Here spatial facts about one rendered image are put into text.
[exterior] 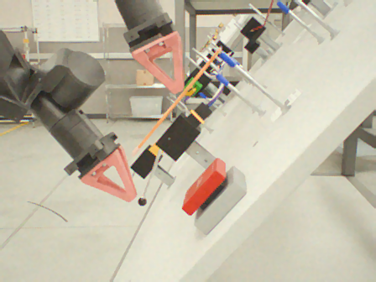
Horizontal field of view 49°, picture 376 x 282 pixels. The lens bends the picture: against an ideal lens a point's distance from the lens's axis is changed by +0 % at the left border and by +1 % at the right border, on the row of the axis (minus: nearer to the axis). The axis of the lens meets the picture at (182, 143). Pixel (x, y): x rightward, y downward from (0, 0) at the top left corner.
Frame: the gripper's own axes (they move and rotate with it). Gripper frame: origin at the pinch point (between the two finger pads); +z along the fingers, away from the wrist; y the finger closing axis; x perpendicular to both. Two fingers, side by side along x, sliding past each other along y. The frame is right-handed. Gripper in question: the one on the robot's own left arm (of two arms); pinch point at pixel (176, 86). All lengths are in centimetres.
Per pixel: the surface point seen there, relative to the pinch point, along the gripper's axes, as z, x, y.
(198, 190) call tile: 9.1, 0.8, -24.0
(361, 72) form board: 5.3, -15.5, -25.5
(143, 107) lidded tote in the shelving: 12, 115, 698
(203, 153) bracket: 10.3, 0.6, -1.4
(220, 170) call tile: 8.4, -1.7, -23.5
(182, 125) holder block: 5.3, 1.5, -2.4
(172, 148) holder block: 7.7, 4.3, -2.4
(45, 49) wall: -167, 241, 735
